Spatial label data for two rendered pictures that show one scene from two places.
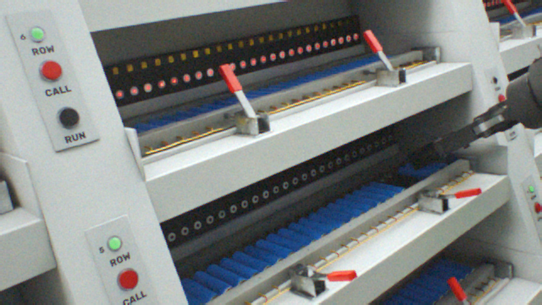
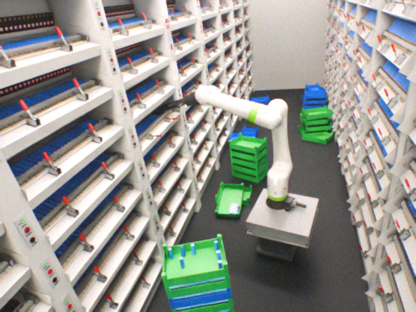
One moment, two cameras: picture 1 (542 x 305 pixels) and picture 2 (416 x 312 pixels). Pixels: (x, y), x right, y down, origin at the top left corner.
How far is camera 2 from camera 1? 1.19 m
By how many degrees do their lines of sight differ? 40
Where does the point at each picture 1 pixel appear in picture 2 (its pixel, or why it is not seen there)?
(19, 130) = (120, 111)
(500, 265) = (175, 132)
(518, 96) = (186, 99)
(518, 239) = (180, 127)
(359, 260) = (156, 132)
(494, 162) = (177, 109)
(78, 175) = (126, 119)
